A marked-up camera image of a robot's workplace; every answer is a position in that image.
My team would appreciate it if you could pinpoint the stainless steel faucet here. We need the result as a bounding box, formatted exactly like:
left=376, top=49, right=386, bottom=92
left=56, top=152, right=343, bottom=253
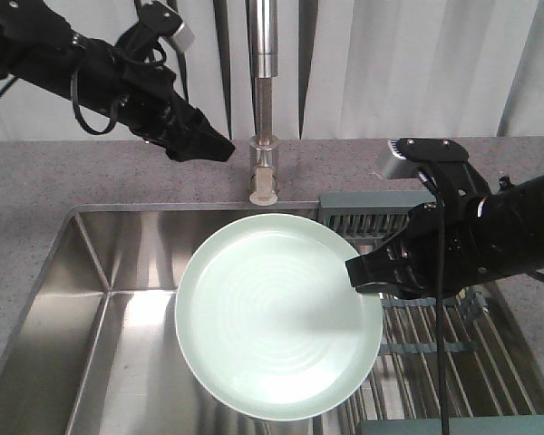
left=247, top=0, right=278, bottom=207

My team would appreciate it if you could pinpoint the pale green round plate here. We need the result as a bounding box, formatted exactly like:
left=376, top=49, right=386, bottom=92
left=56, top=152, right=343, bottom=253
left=175, top=213, right=383, bottom=421

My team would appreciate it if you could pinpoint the stainless steel sink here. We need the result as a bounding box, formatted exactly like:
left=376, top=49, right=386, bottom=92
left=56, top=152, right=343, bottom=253
left=0, top=201, right=544, bottom=435

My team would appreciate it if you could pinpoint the black left camera cable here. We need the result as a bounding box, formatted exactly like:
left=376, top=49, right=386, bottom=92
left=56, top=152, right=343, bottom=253
left=70, top=0, right=191, bottom=136

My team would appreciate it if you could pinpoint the white pleated curtain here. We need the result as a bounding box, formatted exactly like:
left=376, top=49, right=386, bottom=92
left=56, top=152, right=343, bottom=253
left=0, top=1, right=544, bottom=140

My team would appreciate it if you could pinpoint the grey stone kitchen counter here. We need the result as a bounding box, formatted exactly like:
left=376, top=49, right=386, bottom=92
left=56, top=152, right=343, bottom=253
left=0, top=137, right=544, bottom=376

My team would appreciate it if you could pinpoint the black camera cable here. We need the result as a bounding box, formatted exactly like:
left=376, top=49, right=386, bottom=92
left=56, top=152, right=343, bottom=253
left=416, top=169, right=451, bottom=435
left=70, top=0, right=191, bottom=136

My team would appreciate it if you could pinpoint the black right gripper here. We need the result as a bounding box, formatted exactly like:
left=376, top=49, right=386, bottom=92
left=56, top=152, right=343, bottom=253
left=345, top=201, right=521, bottom=299

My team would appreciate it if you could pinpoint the black right camera cable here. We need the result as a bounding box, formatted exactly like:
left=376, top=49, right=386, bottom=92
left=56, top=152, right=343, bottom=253
left=416, top=169, right=451, bottom=435

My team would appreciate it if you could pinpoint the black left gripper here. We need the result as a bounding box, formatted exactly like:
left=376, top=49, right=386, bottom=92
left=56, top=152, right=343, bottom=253
left=79, top=38, right=235, bottom=162

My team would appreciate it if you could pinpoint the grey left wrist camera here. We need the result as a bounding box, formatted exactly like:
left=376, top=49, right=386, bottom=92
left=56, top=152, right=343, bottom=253
left=137, top=1, right=195, bottom=53

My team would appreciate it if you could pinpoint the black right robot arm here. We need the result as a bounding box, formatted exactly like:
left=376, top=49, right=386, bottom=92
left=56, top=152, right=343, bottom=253
left=345, top=175, right=544, bottom=299

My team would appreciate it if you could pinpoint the roll-up steel dish rack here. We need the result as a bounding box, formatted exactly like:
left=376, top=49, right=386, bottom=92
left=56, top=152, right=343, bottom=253
left=316, top=189, right=544, bottom=435

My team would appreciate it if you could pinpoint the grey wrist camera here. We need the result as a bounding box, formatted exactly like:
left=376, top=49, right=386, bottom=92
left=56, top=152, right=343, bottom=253
left=137, top=1, right=195, bottom=53
left=377, top=138, right=469, bottom=179

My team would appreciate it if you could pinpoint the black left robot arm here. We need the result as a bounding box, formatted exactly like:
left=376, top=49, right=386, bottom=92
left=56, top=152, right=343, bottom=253
left=0, top=1, right=235, bottom=162

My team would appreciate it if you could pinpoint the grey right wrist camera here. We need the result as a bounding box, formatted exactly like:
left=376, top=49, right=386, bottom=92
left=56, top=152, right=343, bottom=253
left=377, top=138, right=469, bottom=179

